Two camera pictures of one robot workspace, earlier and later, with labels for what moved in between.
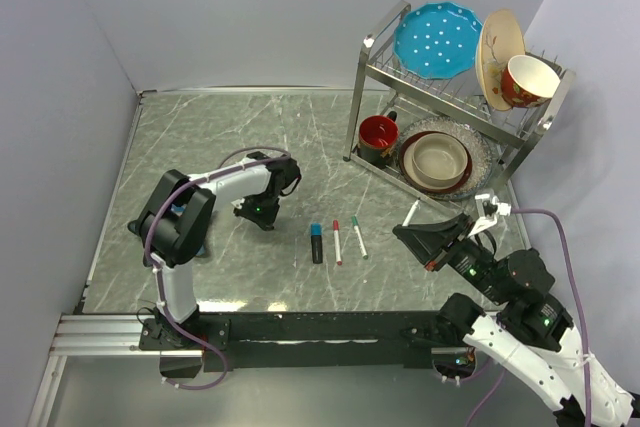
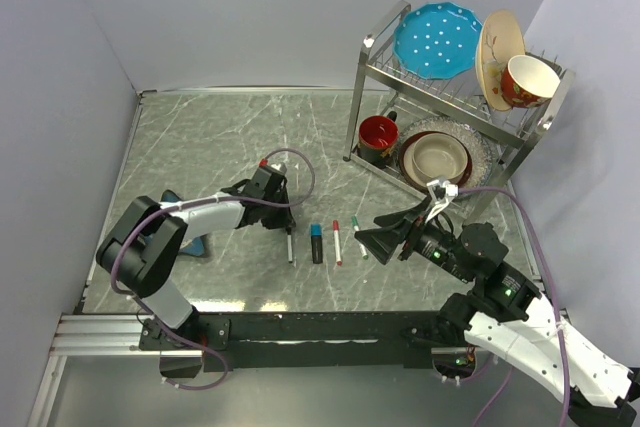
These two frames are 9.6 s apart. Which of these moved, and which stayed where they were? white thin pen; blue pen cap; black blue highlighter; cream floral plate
Moved: white thin pen
Stayed: cream floral plate; black blue highlighter; blue pen cap
